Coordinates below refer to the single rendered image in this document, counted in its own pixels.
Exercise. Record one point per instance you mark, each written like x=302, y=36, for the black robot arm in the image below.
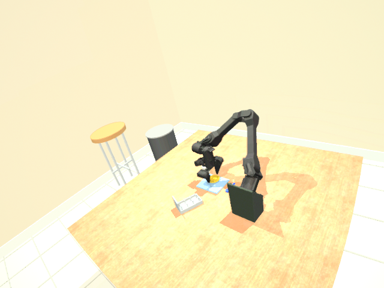
x=250, y=163

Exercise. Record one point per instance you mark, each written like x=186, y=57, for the pale grey dish rack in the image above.
x=188, y=203

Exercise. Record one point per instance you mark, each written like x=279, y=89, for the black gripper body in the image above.
x=209, y=164

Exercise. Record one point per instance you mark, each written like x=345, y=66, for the light blue flat mat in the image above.
x=213, y=187

